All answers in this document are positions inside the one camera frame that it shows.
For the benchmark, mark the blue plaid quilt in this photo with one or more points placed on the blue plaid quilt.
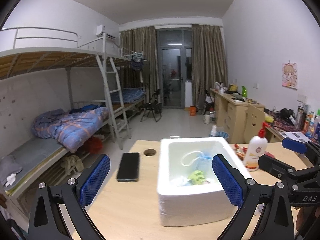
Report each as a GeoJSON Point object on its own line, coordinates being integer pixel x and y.
{"type": "Point", "coordinates": [71, 130]}

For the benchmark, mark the black folding chair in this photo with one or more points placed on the black folding chair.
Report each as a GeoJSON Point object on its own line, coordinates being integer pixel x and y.
{"type": "Point", "coordinates": [153, 106]}

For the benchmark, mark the brown left curtain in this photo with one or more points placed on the brown left curtain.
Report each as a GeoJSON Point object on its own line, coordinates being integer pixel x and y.
{"type": "Point", "coordinates": [140, 47]}

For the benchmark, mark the far bed blue mattress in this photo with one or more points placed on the far bed blue mattress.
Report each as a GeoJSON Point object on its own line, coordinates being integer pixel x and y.
{"type": "Point", "coordinates": [129, 95]}

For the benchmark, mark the white lotion pump bottle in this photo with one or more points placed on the white lotion pump bottle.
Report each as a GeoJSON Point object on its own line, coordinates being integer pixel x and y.
{"type": "Point", "coordinates": [256, 148]}

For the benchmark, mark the floral tissue pack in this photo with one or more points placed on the floral tissue pack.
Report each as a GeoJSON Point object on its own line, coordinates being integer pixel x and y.
{"type": "Point", "coordinates": [197, 177]}

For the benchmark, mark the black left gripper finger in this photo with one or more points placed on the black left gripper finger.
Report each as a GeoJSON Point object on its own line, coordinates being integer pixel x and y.
{"type": "Point", "coordinates": [275, 221]}
{"type": "Point", "coordinates": [46, 219]}

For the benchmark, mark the light wooden desk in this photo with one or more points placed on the light wooden desk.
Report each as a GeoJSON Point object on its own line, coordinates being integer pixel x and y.
{"type": "Point", "coordinates": [230, 115]}

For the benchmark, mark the red tissue packet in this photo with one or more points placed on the red tissue packet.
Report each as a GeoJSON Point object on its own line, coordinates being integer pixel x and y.
{"type": "Point", "coordinates": [240, 151]}

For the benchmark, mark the white styrofoam box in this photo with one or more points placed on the white styrofoam box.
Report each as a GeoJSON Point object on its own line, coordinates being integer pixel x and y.
{"type": "Point", "coordinates": [180, 202]}

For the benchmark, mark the brown right curtain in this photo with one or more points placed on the brown right curtain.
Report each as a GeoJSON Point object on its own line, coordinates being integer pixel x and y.
{"type": "Point", "coordinates": [208, 59]}

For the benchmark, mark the glass balcony door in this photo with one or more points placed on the glass balcony door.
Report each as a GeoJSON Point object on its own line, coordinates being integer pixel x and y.
{"type": "Point", "coordinates": [174, 47]}

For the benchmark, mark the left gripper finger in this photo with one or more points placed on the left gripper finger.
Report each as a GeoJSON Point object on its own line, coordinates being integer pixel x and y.
{"type": "Point", "coordinates": [286, 173]}
{"type": "Point", "coordinates": [309, 149]}

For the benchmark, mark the clear spray bottle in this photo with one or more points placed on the clear spray bottle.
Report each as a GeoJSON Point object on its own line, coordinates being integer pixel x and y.
{"type": "Point", "coordinates": [213, 131]}

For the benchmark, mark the wooden smiley chair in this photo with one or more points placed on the wooden smiley chair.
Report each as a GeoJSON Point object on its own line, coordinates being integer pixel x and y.
{"type": "Point", "coordinates": [254, 123]}

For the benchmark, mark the anime girl wall poster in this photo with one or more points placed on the anime girl wall poster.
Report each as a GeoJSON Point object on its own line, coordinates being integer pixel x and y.
{"type": "Point", "coordinates": [289, 75]}

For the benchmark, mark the white metal bunk bed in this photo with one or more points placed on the white metal bunk bed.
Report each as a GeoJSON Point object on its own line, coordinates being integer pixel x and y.
{"type": "Point", "coordinates": [35, 80]}

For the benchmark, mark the orange bucket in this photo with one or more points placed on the orange bucket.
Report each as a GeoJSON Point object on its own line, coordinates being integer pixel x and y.
{"type": "Point", "coordinates": [192, 110]}

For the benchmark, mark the printed paper sheet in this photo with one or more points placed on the printed paper sheet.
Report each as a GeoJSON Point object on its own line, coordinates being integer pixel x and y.
{"type": "Point", "coordinates": [297, 136]}

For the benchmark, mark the brown curtain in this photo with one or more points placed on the brown curtain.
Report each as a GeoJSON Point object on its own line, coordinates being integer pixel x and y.
{"type": "Point", "coordinates": [140, 47]}
{"type": "Point", "coordinates": [208, 59]}

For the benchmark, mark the person's right hand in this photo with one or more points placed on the person's right hand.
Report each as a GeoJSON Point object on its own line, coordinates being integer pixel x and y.
{"type": "Point", "coordinates": [305, 214]}

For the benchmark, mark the black smartphone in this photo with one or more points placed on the black smartphone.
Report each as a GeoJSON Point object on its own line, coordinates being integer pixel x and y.
{"type": "Point", "coordinates": [128, 170]}

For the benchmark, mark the blue surgical face mask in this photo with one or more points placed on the blue surgical face mask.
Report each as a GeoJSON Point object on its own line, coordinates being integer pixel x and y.
{"type": "Point", "coordinates": [197, 161]}

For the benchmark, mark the black headphones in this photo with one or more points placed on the black headphones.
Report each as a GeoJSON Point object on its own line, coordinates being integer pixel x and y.
{"type": "Point", "coordinates": [288, 116]}

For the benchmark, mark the green bottle on desk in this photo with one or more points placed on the green bottle on desk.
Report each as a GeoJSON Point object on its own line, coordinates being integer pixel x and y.
{"type": "Point", "coordinates": [244, 92]}

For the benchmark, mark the white air conditioner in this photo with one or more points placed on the white air conditioner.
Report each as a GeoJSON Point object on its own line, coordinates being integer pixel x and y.
{"type": "Point", "coordinates": [100, 32]}

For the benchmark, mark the red bag under bed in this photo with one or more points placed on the red bag under bed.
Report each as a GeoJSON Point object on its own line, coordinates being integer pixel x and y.
{"type": "Point", "coordinates": [93, 145]}

